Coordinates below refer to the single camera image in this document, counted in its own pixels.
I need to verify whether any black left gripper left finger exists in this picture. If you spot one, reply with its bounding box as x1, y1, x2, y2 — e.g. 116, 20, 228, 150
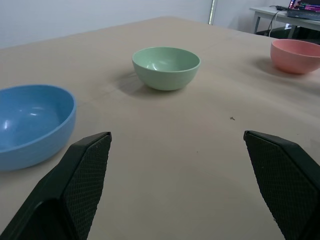
0, 131, 113, 240

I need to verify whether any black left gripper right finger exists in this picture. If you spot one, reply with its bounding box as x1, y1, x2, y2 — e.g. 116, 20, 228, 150
243, 130, 320, 240

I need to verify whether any blue bowl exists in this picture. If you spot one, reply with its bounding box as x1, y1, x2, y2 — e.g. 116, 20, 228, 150
0, 84, 77, 172

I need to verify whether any red bowl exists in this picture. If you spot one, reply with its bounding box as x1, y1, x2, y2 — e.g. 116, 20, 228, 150
270, 38, 320, 75

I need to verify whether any green bowl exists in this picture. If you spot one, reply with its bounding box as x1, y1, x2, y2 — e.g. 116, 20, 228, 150
131, 46, 202, 91

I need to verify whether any white desk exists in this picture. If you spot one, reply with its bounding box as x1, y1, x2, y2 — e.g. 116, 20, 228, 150
248, 6, 320, 35

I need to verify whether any open laptop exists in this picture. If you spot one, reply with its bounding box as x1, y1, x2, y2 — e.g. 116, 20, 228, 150
286, 0, 320, 21

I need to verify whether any white vertical pole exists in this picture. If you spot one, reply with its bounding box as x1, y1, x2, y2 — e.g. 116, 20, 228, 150
208, 0, 217, 25

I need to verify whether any white cable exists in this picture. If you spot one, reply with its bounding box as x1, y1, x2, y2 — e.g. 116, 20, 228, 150
269, 10, 284, 37

